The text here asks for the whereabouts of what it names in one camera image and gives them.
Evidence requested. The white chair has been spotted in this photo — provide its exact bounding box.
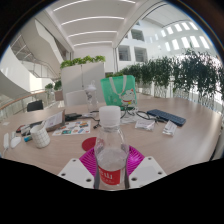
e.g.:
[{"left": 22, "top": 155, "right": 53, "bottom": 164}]
[{"left": 64, "top": 89, "right": 89, "bottom": 107}]

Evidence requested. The black cable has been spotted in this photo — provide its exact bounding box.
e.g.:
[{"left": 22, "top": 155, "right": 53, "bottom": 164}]
[{"left": 89, "top": 108, "right": 162, "bottom": 130}]

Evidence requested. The white grid-patterned mug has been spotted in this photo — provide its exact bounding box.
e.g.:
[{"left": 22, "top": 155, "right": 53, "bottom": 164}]
[{"left": 29, "top": 123, "right": 51, "bottom": 149}]

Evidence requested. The black power bank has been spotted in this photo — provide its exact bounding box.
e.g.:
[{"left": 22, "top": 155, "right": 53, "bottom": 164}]
[{"left": 64, "top": 112, "right": 83, "bottom": 122}]

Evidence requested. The row of green plants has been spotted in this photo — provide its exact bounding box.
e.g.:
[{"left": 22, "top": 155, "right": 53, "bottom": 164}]
[{"left": 114, "top": 48, "right": 224, "bottom": 111}]

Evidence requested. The black notebook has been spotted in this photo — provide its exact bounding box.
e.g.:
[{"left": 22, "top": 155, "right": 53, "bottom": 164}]
[{"left": 29, "top": 120, "right": 45, "bottom": 129}]

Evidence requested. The white packet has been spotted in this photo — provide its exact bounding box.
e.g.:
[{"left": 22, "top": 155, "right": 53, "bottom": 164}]
[
  {"left": 162, "top": 120, "right": 178, "bottom": 137},
  {"left": 134, "top": 119, "right": 156, "bottom": 131}
]

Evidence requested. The white cabinet topped with plants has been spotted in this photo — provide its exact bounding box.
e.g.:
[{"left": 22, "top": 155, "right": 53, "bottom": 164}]
[{"left": 59, "top": 55, "right": 107, "bottom": 102}]

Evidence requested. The green cartoon tote bag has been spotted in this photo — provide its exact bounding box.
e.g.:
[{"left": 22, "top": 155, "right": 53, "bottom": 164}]
[{"left": 100, "top": 74, "right": 139, "bottom": 111}]

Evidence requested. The clear sports bottle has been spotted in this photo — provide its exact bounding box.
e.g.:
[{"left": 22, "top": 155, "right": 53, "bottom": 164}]
[{"left": 83, "top": 80, "right": 99, "bottom": 114}]

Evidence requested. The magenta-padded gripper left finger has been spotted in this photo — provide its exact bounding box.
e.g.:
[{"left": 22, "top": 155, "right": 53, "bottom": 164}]
[{"left": 57, "top": 147, "right": 100, "bottom": 190}]

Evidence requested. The black chair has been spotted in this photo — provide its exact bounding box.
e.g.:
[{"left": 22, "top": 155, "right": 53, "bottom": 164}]
[{"left": 26, "top": 99, "right": 45, "bottom": 113}]

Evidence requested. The dark blue keyboard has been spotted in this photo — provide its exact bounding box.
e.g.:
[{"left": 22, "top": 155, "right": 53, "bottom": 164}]
[{"left": 146, "top": 108, "right": 187, "bottom": 127}]

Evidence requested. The flat round red coaster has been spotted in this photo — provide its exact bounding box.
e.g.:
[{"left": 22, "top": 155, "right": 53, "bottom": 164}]
[{"left": 81, "top": 136, "right": 98, "bottom": 152}]

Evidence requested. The clear water bottle red label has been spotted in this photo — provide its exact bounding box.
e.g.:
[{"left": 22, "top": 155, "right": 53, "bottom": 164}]
[{"left": 93, "top": 105, "right": 131, "bottom": 192}]

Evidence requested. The white computer mouse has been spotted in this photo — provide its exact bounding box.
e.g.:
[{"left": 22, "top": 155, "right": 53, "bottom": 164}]
[{"left": 9, "top": 136, "right": 23, "bottom": 149}]

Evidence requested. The red and black case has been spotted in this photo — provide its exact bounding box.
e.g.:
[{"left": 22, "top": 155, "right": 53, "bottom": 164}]
[{"left": 15, "top": 124, "right": 26, "bottom": 134}]

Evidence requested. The brown planter with plant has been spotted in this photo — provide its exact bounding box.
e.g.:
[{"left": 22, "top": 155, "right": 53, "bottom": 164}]
[{"left": 53, "top": 79, "right": 64, "bottom": 102}]

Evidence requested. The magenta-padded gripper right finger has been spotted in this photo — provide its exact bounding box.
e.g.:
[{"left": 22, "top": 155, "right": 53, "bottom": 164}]
[{"left": 127, "top": 145, "right": 168, "bottom": 190}]

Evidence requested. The brown box with paper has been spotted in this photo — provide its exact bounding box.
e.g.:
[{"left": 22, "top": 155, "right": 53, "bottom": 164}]
[{"left": 43, "top": 109, "right": 67, "bottom": 133}]

